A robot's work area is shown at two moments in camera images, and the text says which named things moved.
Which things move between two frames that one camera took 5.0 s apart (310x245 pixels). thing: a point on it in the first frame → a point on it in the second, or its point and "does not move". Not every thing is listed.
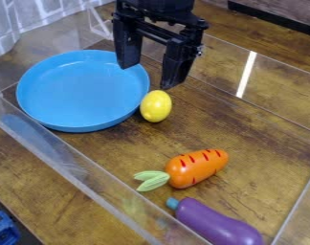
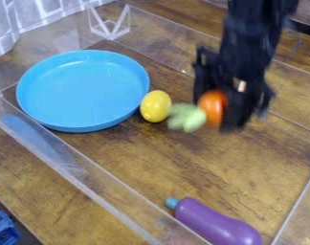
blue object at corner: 4,231 does not move
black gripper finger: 181,53 → 248,98
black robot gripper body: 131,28 → 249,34
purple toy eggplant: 216,229 does not move
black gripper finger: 128,41 → 207,73
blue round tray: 77,91 does not move
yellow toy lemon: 155,106 does not move
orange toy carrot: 185,169 → 213,103
